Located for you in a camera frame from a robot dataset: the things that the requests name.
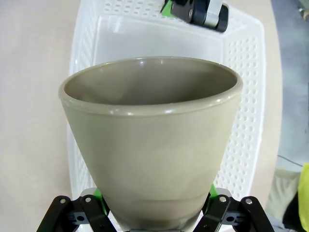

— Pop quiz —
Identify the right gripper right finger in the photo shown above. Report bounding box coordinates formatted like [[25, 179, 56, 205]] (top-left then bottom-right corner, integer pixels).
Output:
[[193, 184, 275, 232]]

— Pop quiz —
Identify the person in yellow shirt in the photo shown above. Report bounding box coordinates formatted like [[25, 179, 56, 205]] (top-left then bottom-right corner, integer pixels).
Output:
[[265, 162, 309, 232]]

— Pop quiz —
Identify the white perforated plastic basket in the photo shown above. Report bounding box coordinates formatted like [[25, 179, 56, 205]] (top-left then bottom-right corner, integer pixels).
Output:
[[68, 0, 267, 201]]

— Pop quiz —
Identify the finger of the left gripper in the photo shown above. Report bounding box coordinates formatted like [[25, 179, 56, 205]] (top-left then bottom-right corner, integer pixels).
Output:
[[192, 0, 229, 33], [160, 0, 194, 24]]

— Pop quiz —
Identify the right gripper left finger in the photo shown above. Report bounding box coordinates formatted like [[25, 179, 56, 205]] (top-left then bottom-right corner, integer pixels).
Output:
[[36, 187, 119, 232]]

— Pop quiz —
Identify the brown cardboard tube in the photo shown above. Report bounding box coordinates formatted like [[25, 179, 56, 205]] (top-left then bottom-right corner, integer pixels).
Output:
[[57, 56, 243, 224]]

